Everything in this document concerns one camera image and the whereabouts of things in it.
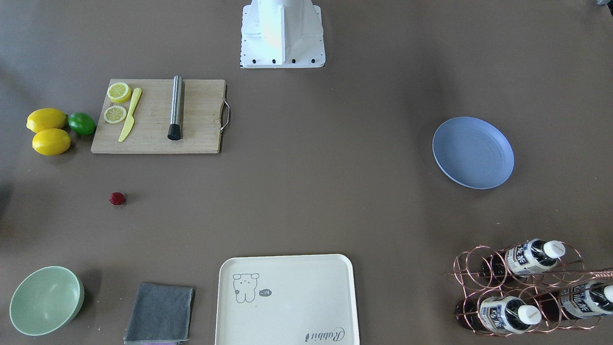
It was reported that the blue plate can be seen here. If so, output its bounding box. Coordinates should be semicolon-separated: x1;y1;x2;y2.
432;116;515;190

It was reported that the red strawberry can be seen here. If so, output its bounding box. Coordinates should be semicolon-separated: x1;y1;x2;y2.
109;192;126;206

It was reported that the cream rabbit tray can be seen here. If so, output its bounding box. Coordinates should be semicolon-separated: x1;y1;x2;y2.
215;253;361;345

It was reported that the steel muddler black tip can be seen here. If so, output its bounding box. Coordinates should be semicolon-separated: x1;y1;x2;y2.
167;75;184;140

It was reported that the wooden cutting board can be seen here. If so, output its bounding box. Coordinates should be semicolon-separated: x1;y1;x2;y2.
91;79;227;154

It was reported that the yellow plastic knife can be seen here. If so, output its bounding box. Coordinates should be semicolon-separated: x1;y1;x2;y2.
118;88;142;142

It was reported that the lemon slice on board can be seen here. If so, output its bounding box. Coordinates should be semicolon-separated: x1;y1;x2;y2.
103;105;127;124

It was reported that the grey folded cloth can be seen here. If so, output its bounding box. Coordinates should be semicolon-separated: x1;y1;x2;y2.
124;283;193;345

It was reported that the lemon half on board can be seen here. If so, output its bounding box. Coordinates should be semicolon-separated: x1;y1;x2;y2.
106;81;132;103

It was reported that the green lime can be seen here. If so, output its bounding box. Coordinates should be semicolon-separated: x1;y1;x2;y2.
67;112;96;136

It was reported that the lower tea bottle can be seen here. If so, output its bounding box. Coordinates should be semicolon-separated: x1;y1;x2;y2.
454;296;542;335
536;280;613;322

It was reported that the tea bottle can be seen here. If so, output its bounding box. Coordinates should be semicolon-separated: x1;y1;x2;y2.
480;239;566;283
536;280;613;322
454;296;542;335

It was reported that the top tea bottle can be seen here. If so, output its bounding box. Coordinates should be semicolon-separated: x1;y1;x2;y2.
480;239;566;283

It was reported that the yellow lemon lower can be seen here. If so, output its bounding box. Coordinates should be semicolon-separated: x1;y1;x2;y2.
32;128;71;156

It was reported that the yellow lemon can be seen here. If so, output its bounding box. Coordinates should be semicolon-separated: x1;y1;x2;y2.
26;108;68;133
32;128;71;156

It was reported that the yellow lemon upper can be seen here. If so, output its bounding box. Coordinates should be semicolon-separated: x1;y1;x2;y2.
26;108;68;133

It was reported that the green bowl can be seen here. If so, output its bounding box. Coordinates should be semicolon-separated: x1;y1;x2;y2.
10;266;85;336

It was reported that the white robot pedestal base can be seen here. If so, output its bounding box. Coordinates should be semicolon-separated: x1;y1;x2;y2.
239;0;326;69

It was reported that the copper wire bottle rack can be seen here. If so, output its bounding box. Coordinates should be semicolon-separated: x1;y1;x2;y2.
452;241;612;337

